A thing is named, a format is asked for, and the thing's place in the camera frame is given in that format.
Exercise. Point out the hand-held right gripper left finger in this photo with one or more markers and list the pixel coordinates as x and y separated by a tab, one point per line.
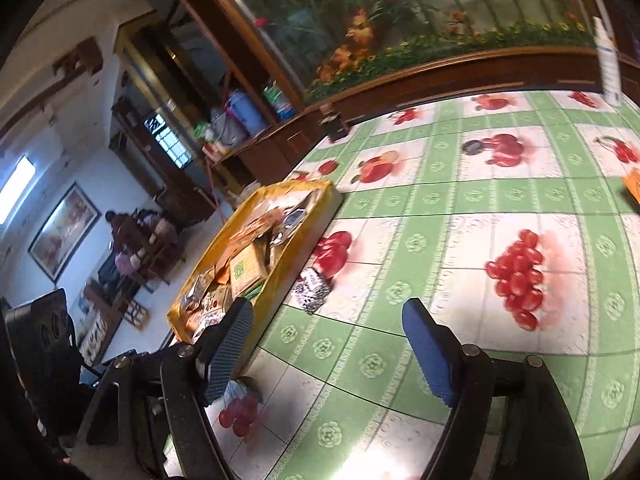
227	345

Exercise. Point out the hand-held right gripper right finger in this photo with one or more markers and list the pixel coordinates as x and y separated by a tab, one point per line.
425	355

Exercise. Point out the pile of snack packets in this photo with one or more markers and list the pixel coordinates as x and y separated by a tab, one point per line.
235	265

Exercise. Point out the yellow-rimmed white foam tray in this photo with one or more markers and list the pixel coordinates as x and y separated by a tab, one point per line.
320	220

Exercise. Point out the green fruit-print tablecloth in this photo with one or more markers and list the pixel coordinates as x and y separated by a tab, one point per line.
450	310

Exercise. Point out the small wooden stool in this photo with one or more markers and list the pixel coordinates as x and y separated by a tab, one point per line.
135	312

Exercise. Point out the wooden chair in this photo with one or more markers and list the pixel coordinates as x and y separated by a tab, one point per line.
155	252

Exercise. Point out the bright ceiling light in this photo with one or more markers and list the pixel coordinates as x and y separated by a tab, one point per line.
17	187

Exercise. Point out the black bottle cap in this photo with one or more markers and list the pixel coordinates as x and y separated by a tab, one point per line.
472	147

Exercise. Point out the grey thermos flask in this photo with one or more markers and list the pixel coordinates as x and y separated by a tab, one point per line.
227	127

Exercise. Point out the blue thermos flask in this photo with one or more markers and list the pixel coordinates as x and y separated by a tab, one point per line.
246	110

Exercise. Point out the dark glass bottle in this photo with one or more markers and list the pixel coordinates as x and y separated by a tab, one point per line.
335	124

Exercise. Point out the green-white plastic bag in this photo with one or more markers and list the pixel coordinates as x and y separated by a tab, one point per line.
277	100

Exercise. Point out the dark wooden cabinet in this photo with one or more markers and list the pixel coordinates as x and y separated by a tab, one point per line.
450	80

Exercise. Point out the flower-print glass panel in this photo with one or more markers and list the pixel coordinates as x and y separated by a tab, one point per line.
425	10

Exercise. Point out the white plastic bottle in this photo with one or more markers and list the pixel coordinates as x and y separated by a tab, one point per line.
607	60

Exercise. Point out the framed wall picture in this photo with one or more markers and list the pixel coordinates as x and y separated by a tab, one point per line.
65	232

